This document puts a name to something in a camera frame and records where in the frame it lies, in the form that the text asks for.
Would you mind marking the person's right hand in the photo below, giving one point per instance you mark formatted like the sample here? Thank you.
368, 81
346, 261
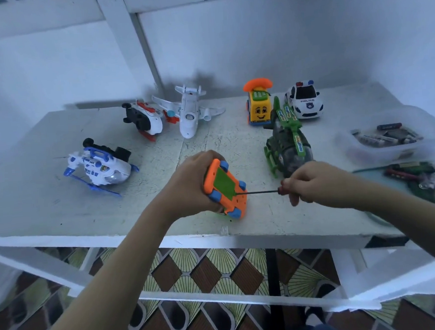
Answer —
323, 185

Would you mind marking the person's left hand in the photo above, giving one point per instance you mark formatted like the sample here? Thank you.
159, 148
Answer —
186, 187

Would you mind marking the green battery cover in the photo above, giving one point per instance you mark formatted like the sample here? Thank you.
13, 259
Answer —
224, 181

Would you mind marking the clear plastic container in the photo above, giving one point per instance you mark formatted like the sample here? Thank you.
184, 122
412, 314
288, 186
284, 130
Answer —
350, 154

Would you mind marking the teal container lid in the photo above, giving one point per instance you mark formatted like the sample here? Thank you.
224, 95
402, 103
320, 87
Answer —
370, 174

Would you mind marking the green orange toy car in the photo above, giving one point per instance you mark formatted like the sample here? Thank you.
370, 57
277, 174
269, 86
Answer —
235, 203

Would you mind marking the dark green toy helicopter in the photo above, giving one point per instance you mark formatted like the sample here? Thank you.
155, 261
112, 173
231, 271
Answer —
287, 147

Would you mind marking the red screwdriver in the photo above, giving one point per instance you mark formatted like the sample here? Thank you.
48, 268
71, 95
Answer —
264, 191

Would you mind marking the white toy airplane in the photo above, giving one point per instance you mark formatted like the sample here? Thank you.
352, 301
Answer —
190, 113

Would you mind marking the red white toy vehicle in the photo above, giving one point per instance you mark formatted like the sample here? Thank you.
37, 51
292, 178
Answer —
144, 120

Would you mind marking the heap of mixed batteries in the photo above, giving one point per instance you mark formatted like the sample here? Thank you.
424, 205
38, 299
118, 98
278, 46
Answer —
386, 135

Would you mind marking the white blue toy vehicle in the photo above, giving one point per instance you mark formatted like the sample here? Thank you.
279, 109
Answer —
102, 167

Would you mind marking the black white toy car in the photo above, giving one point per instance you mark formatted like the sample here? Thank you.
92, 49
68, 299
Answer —
304, 101

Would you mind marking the pile of batteries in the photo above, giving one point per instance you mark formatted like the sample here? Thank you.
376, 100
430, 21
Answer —
419, 177

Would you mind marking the yellow orange toy car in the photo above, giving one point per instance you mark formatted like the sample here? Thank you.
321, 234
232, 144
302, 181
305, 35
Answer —
260, 106

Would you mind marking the person's left forearm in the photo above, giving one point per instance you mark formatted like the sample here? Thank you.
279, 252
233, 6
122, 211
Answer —
107, 290

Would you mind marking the person's right forearm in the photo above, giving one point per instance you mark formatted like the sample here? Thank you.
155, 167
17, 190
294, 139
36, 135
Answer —
415, 223

